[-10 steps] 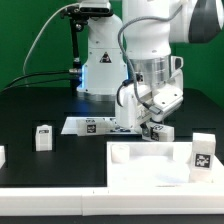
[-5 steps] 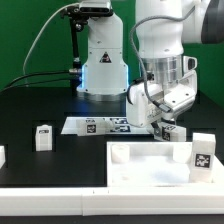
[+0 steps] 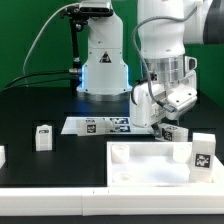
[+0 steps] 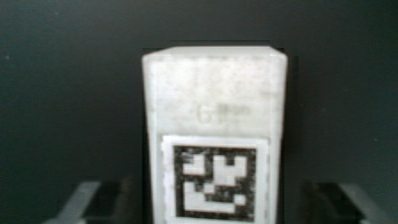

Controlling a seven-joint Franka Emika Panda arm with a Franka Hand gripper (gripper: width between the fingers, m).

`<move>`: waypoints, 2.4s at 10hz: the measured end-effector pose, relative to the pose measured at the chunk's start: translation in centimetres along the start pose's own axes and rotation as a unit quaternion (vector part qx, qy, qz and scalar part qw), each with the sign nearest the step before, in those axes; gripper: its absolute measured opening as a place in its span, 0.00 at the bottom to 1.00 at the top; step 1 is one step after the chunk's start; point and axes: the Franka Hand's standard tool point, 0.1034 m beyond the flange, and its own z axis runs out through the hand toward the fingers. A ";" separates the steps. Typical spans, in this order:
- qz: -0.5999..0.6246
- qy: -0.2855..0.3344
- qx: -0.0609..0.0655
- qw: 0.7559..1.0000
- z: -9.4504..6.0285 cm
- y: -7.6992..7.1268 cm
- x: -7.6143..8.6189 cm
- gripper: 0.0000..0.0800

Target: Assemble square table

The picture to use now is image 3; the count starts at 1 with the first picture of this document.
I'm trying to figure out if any grey camera on stand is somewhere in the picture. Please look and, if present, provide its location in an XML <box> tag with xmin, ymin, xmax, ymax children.
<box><xmin>60</xmin><ymin>1</ymin><xmax>113</xmax><ymax>17</ymax></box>

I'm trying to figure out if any black cable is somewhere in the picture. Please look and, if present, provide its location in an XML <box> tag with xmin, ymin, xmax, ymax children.
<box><xmin>0</xmin><ymin>78</ymin><xmax>73</xmax><ymax>94</ymax></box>
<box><xmin>4</xmin><ymin>70</ymin><xmax>73</xmax><ymax>89</ymax></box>

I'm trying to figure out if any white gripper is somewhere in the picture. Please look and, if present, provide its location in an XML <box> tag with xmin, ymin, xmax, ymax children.
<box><xmin>129</xmin><ymin>69</ymin><xmax>198</xmax><ymax>137</ymax></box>

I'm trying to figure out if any white right fence bar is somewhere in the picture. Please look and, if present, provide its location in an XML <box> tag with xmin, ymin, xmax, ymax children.
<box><xmin>213</xmin><ymin>157</ymin><xmax>224</xmax><ymax>185</ymax></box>

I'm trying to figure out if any white front fence bar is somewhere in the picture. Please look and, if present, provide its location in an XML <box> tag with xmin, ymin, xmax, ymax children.
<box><xmin>0</xmin><ymin>186</ymin><xmax>224</xmax><ymax>216</ymax></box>

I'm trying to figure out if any white fence bar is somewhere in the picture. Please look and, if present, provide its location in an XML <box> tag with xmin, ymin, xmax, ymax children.
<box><xmin>213</xmin><ymin>157</ymin><xmax>224</xmax><ymax>185</ymax></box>
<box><xmin>0</xmin><ymin>186</ymin><xmax>224</xmax><ymax>216</ymax></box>

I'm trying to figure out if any white square table top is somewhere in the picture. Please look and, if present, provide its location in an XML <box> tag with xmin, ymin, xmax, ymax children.
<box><xmin>107</xmin><ymin>142</ymin><xmax>221</xmax><ymax>187</ymax></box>

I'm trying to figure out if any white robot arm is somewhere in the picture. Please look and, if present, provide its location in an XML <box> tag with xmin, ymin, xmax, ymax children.
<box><xmin>78</xmin><ymin>0</ymin><xmax>224</xmax><ymax>136</ymax></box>

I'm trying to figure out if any black cable lower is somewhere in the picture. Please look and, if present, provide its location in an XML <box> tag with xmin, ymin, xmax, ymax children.
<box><xmin>0</xmin><ymin>78</ymin><xmax>73</xmax><ymax>94</ymax></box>

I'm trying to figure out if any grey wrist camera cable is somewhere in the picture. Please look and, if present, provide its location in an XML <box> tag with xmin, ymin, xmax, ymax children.
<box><xmin>130</xmin><ymin>5</ymin><xmax>199</xmax><ymax>114</ymax></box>

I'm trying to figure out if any white left fence stub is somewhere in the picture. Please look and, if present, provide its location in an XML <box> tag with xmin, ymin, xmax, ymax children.
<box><xmin>0</xmin><ymin>146</ymin><xmax>6</xmax><ymax>169</ymax></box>

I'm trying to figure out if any white base sheet with tag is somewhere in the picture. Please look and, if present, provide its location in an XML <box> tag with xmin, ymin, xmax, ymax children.
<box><xmin>61</xmin><ymin>117</ymin><xmax>153</xmax><ymax>136</ymax></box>

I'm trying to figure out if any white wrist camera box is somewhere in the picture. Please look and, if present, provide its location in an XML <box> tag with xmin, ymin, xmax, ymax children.
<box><xmin>166</xmin><ymin>56</ymin><xmax>197</xmax><ymax>120</ymax></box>

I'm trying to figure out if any black camera stand pole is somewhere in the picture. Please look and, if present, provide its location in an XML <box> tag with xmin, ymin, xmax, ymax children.
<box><xmin>70</xmin><ymin>19</ymin><xmax>81</xmax><ymax>91</ymax></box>

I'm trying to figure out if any black cable upper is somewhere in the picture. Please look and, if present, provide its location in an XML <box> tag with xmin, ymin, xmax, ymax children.
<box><xmin>4</xmin><ymin>70</ymin><xmax>73</xmax><ymax>89</ymax></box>

